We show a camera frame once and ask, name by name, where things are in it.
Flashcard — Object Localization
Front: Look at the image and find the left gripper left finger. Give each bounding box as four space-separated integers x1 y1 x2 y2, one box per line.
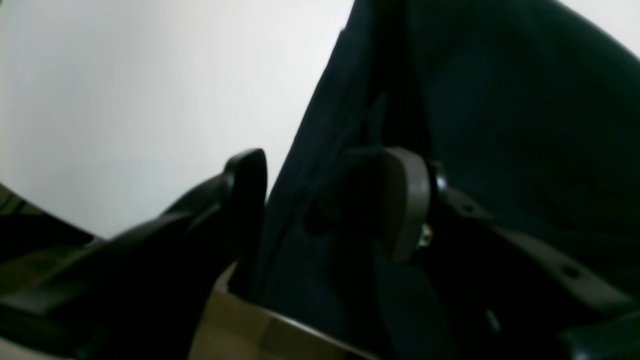
1 148 268 360

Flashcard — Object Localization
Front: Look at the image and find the black T-shirt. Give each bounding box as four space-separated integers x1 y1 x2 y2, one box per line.
246 0 639 360

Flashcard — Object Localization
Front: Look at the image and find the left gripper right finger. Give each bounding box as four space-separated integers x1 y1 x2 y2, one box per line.
380 147 639 360

